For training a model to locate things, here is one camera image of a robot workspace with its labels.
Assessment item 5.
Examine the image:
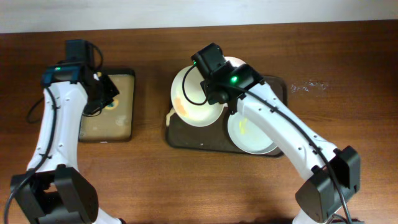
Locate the green and yellow sponge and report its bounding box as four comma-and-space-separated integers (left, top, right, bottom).
104, 99, 119, 110

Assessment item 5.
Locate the cream white plate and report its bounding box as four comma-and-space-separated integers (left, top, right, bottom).
170, 66, 224, 127

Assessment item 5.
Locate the pink plate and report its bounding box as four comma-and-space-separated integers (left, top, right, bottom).
225, 57, 246, 67

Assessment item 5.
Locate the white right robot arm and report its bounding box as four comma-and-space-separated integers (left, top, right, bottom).
191, 43, 361, 223

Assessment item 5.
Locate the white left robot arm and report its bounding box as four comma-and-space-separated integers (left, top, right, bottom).
3, 39, 124, 223

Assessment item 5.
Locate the black tray with soapy water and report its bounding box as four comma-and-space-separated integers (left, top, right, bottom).
78, 68, 136, 143

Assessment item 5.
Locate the dark brown serving tray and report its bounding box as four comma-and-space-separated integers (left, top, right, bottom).
165, 75, 288, 158

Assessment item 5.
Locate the light grey plate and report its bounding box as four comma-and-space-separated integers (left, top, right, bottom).
227, 113, 277, 155

